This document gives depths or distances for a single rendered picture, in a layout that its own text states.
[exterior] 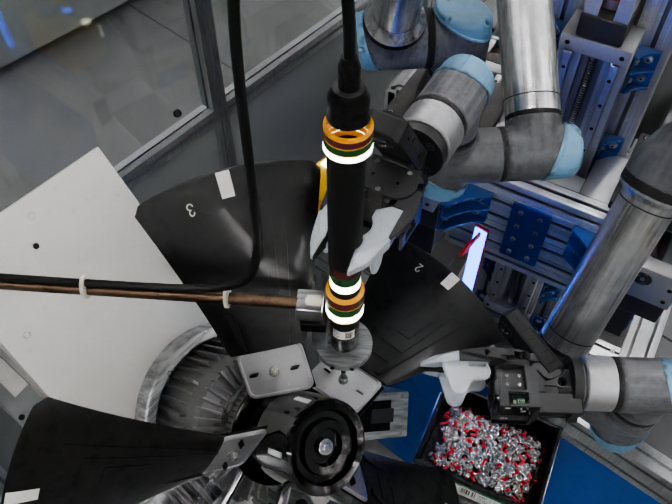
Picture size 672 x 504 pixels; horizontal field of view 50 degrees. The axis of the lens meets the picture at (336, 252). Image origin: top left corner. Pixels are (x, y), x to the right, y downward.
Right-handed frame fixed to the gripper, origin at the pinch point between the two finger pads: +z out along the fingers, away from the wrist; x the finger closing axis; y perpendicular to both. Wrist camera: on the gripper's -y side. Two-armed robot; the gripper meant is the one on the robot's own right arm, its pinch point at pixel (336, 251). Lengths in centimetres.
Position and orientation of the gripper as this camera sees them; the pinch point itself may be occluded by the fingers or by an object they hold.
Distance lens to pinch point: 71.6
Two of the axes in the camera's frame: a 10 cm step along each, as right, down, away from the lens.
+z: -4.9, 6.8, -5.4
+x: -8.7, -3.8, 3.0
